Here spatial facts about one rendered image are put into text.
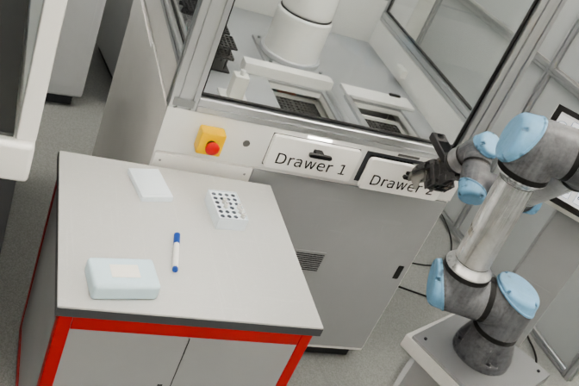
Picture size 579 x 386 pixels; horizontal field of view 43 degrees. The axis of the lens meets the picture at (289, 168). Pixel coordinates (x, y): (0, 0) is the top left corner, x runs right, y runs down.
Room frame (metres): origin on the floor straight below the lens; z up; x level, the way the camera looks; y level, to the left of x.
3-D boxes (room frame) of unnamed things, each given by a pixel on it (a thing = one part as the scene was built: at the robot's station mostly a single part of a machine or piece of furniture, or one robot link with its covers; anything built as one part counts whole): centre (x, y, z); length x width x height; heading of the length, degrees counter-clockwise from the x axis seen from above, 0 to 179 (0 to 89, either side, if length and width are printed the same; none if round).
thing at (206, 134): (1.79, 0.24, 0.88); 0.07 x 0.05 x 0.07; 117
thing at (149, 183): (1.63, 0.33, 0.77); 0.13 x 0.09 x 0.02; 40
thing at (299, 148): (1.95, -0.05, 0.87); 0.29 x 0.02 x 0.11; 117
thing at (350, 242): (2.40, 0.12, 0.40); 1.03 x 0.95 x 0.80; 117
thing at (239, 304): (1.50, 0.18, 0.38); 0.62 x 0.58 x 0.76; 117
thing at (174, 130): (2.40, 0.13, 0.87); 1.02 x 0.95 x 0.14; 117
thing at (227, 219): (1.65, 0.11, 0.78); 0.12 x 0.08 x 0.04; 32
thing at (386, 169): (2.07, -0.34, 0.87); 0.29 x 0.02 x 0.11; 117
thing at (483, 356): (1.52, -0.63, 0.83); 0.15 x 0.15 x 0.10
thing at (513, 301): (1.51, -0.62, 0.95); 0.13 x 0.12 x 0.14; 95
